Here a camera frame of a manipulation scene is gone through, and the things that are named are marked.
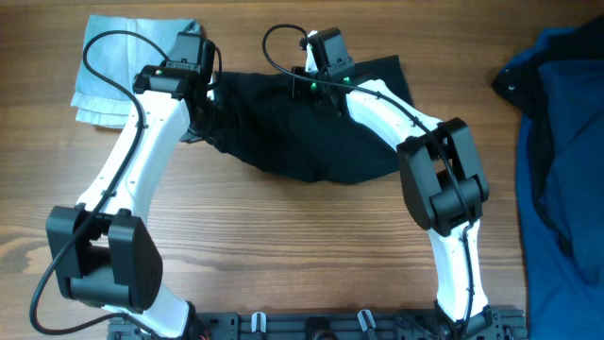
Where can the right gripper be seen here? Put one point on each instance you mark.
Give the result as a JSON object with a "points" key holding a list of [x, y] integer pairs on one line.
{"points": [[296, 89]]}

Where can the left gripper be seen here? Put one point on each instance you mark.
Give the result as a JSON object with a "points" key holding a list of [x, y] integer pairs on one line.
{"points": [[192, 136]]}

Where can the black shorts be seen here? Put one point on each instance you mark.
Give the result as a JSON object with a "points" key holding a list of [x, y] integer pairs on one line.
{"points": [[258, 122]]}

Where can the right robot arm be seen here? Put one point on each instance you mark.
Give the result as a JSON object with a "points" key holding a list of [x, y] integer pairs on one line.
{"points": [[443, 183]]}

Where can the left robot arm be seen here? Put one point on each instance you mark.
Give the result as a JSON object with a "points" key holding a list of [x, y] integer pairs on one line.
{"points": [[102, 253]]}

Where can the dark garment on pile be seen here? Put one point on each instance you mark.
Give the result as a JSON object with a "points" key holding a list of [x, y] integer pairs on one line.
{"points": [[558, 86]]}

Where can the blue garment pile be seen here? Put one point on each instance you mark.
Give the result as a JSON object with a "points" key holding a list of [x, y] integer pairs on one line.
{"points": [[565, 294]]}

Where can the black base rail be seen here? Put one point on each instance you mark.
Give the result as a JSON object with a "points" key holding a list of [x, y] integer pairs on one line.
{"points": [[493, 323]]}

